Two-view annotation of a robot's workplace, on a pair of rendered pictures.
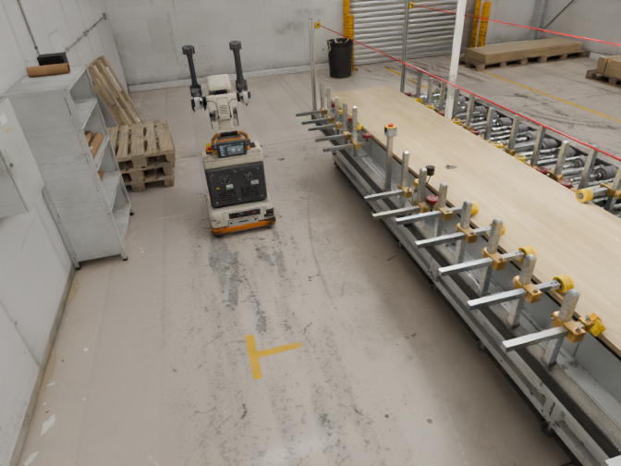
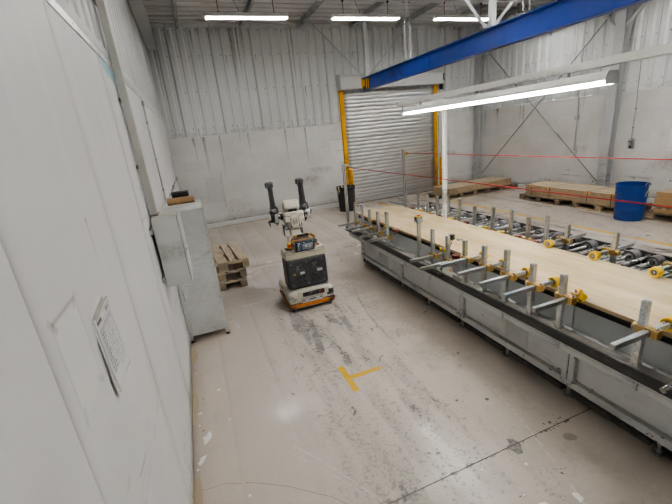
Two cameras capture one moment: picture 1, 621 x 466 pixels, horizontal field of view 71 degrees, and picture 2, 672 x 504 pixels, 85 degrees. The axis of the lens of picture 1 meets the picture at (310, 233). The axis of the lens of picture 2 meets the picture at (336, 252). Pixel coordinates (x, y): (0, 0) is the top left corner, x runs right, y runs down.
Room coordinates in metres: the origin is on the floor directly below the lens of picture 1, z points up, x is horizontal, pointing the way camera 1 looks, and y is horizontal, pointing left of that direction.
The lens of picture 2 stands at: (-0.82, 0.74, 2.18)
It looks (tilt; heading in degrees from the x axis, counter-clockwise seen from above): 18 degrees down; 354
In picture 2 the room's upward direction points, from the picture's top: 6 degrees counter-clockwise
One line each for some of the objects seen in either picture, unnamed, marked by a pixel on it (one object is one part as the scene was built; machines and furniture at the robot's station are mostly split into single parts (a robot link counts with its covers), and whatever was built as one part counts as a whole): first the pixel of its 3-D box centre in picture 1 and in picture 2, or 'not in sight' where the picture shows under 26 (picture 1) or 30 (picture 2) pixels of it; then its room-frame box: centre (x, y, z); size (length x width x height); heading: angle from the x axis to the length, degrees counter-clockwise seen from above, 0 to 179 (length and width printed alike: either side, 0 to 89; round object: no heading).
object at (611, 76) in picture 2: not in sight; (476, 99); (2.59, -1.06, 2.34); 2.40 x 0.12 x 0.08; 13
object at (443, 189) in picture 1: (439, 218); (464, 264); (2.26, -0.79, 0.89); 0.04 x 0.04 x 0.48; 13
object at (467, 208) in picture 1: (462, 238); (483, 271); (2.01, -0.85, 0.89); 0.04 x 0.04 x 0.48; 13
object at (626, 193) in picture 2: not in sight; (630, 200); (5.46, -5.81, 0.36); 0.59 x 0.57 x 0.73; 103
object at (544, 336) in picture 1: (542, 336); (553, 303); (1.21, -0.91, 0.95); 0.36 x 0.03 x 0.03; 103
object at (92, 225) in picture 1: (81, 167); (196, 266); (3.65, 2.01, 0.78); 0.90 x 0.45 x 1.55; 13
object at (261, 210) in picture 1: (244, 213); (313, 292); (3.59, 0.61, 0.23); 0.41 x 0.02 x 0.08; 103
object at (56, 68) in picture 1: (48, 69); (180, 200); (3.76, 2.04, 1.59); 0.30 x 0.08 x 0.08; 103
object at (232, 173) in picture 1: (234, 169); (303, 261); (3.82, 0.69, 0.59); 0.55 x 0.34 x 0.83; 103
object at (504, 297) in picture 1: (517, 293); (530, 287); (1.47, -0.92, 0.95); 0.50 x 0.04 x 0.04; 103
